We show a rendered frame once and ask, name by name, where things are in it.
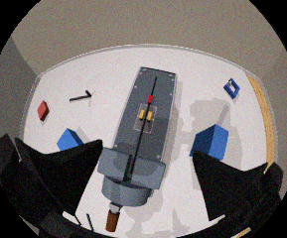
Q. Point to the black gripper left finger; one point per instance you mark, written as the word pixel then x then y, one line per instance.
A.
pixel 64 173

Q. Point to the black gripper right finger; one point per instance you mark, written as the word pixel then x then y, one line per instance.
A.
pixel 222 185

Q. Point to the red rectangular block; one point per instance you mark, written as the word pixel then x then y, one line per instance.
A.
pixel 43 110

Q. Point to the blue rectangular block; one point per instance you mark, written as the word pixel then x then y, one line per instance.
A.
pixel 211 141

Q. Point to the blue cube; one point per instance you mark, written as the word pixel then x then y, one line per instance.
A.
pixel 68 140

